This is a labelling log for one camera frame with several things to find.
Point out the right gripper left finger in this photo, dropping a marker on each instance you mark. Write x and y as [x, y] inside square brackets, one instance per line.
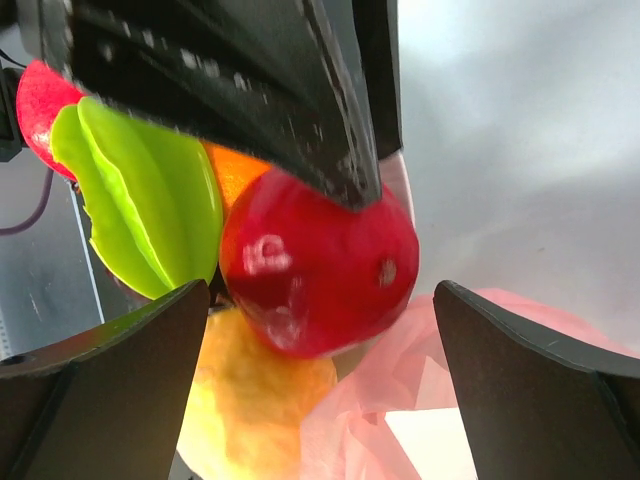
[107, 403]

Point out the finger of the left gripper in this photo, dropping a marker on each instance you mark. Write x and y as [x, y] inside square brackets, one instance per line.
[376, 25]
[279, 80]

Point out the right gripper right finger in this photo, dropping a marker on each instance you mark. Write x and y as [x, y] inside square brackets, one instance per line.
[536, 403]

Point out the fake orange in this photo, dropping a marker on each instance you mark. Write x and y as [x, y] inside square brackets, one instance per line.
[234, 171]

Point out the pink plastic bag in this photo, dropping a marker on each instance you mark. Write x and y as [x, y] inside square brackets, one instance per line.
[562, 252]

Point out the fake yellow fruit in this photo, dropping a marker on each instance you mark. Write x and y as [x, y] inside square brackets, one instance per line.
[246, 404]

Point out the fake green star fruit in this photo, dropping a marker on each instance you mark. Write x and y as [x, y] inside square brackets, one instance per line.
[150, 193]

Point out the fake red yellow peach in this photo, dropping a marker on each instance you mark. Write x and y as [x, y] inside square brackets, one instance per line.
[312, 277]

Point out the fake red apple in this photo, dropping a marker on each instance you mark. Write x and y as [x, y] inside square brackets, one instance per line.
[41, 94]

